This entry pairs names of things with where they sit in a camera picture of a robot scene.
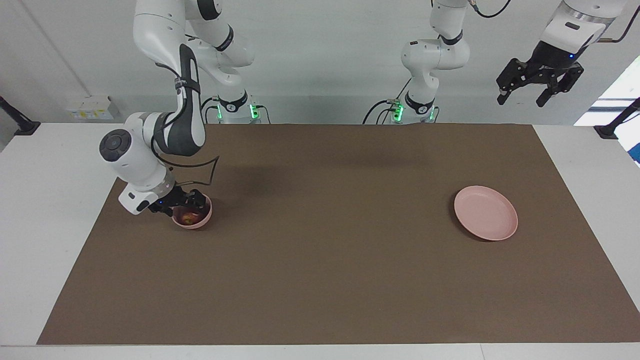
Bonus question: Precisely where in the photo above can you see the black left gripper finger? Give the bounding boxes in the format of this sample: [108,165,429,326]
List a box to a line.
[496,58,530,105]
[536,62,585,107]

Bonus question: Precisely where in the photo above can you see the pink bowl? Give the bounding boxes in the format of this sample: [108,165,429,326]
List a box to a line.
[171,196,213,230]

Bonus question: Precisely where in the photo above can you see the pink plate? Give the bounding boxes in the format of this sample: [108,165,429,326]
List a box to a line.
[454,185,519,242]

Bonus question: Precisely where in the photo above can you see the brown table mat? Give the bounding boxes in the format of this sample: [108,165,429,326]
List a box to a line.
[36,123,640,346]

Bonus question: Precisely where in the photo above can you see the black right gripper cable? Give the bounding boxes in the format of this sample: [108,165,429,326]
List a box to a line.
[152,152,221,187]

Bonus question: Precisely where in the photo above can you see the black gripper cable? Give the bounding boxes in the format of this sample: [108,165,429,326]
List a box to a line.
[470,0,640,43]
[152,152,221,187]

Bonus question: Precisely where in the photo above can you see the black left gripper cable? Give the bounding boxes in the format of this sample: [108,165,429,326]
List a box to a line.
[470,0,640,43]

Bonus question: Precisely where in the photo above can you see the black clamp mount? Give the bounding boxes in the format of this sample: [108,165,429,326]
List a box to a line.
[0,96,41,137]
[594,97,640,140]

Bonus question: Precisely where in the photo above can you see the white wall socket box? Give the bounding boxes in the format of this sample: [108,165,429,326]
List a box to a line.
[65,96,121,121]

